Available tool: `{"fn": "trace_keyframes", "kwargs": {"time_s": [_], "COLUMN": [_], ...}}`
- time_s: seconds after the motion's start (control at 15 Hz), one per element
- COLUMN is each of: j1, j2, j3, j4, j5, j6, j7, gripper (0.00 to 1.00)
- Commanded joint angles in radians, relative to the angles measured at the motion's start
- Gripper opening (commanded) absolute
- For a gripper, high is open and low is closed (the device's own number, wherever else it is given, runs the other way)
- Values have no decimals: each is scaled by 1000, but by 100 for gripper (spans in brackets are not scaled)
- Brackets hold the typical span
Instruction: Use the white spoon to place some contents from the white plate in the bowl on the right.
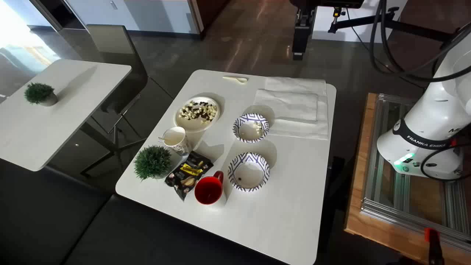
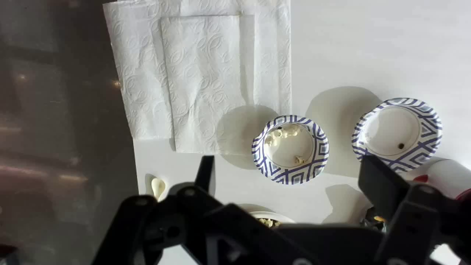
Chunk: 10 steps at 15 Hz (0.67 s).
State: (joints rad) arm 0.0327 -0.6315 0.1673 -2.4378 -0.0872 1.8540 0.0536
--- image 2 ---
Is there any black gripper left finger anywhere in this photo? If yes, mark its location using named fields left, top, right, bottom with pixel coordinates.
left=196, top=156, right=215, bottom=191

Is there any red mug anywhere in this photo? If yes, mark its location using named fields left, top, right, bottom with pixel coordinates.
left=414, top=159, right=471, bottom=200

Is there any white plate with popcorn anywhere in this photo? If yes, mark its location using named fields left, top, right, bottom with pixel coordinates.
left=250, top=210, right=293, bottom=228

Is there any large white paper towel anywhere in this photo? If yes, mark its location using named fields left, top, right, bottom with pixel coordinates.
left=103, top=0, right=291, bottom=154

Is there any blue patterned empty bowl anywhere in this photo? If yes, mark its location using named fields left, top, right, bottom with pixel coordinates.
left=352, top=97, right=443, bottom=172

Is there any small folded paper towel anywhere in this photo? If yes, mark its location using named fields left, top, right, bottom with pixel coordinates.
left=160, top=15, right=255, bottom=154

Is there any blue patterned bowl with popcorn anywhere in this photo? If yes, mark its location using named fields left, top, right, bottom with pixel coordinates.
left=252, top=115, right=330, bottom=185

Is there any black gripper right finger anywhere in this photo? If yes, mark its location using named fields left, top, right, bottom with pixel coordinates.
left=358, top=156, right=409, bottom=219

